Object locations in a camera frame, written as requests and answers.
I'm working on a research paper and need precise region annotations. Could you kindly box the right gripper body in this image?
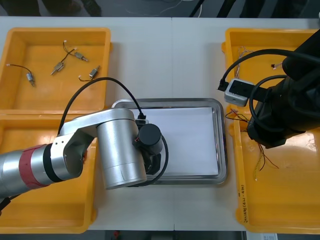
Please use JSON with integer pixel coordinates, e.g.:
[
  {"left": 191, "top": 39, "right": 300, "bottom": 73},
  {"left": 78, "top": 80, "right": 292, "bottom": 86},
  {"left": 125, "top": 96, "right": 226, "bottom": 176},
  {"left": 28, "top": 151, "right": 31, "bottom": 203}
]
[{"left": 246, "top": 99, "right": 288, "bottom": 149}]

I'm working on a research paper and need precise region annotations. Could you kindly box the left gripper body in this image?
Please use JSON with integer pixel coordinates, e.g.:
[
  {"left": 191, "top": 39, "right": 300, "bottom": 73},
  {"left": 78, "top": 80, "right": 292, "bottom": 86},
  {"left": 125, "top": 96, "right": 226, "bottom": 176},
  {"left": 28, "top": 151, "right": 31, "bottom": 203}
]
[{"left": 141, "top": 149, "right": 162, "bottom": 176}]

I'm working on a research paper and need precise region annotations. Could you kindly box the small metal solenoid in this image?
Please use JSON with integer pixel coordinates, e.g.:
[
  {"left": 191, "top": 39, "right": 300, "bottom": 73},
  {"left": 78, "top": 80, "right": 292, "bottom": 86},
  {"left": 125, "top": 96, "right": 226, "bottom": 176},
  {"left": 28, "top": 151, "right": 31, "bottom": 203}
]
[
  {"left": 78, "top": 65, "right": 101, "bottom": 82},
  {"left": 62, "top": 39, "right": 89, "bottom": 63},
  {"left": 6, "top": 63, "right": 36, "bottom": 88},
  {"left": 50, "top": 47, "right": 78, "bottom": 76}
]

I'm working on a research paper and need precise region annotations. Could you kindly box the white sheet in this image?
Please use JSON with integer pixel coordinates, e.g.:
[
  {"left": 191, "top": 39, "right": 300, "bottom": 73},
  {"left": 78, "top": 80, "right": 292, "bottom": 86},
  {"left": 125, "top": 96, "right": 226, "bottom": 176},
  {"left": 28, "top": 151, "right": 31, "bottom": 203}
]
[{"left": 129, "top": 106, "right": 220, "bottom": 177}]

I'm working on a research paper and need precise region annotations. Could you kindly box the steel tray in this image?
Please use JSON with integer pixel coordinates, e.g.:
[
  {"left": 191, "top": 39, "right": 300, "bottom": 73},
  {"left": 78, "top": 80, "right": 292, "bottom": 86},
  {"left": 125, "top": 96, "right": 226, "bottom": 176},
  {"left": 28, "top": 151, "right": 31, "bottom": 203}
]
[{"left": 111, "top": 97, "right": 228, "bottom": 186}]

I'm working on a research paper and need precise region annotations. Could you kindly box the yellow-orange plastic bin with handwriting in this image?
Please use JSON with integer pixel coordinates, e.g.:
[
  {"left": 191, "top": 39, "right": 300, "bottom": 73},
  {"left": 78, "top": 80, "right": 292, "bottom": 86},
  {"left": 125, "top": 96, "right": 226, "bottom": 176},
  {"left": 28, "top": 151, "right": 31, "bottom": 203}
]
[{"left": 232, "top": 117, "right": 320, "bottom": 232}]

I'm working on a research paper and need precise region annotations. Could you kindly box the black stand leg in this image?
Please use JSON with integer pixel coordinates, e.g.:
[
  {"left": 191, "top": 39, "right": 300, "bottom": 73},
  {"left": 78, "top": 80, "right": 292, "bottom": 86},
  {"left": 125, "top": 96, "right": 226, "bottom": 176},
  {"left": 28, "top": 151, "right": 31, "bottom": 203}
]
[{"left": 216, "top": 0, "right": 237, "bottom": 18}]

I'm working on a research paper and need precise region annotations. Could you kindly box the black slanted pole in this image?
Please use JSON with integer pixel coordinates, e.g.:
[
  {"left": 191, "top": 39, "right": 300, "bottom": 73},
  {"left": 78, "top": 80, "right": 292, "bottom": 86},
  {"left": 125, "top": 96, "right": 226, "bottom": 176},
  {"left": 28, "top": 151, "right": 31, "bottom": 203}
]
[{"left": 188, "top": 0, "right": 206, "bottom": 18}]

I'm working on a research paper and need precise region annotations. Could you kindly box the twisted white wire harness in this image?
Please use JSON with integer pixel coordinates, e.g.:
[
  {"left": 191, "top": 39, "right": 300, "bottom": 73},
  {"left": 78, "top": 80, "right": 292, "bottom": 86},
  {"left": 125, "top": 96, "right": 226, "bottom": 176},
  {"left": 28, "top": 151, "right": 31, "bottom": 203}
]
[{"left": 234, "top": 46, "right": 254, "bottom": 77}]

